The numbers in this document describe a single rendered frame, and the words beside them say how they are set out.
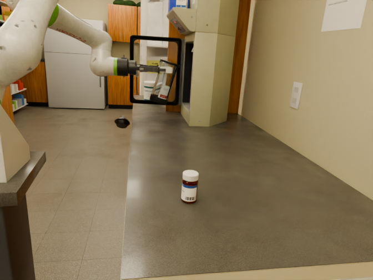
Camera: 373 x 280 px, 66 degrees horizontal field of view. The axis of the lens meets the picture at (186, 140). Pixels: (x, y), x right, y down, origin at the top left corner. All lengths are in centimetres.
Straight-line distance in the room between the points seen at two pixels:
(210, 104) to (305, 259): 103
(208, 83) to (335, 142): 68
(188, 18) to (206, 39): 13
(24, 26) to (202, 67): 83
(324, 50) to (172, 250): 95
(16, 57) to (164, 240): 63
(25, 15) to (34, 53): 13
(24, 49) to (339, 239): 93
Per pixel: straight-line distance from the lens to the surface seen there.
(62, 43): 649
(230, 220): 71
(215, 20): 150
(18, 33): 96
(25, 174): 98
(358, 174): 108
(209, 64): 149
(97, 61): 155
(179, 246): 61
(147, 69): 152
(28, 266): 126
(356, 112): 109
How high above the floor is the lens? 132
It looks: 17 degrees down
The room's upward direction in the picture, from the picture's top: 4 degrees clockwise
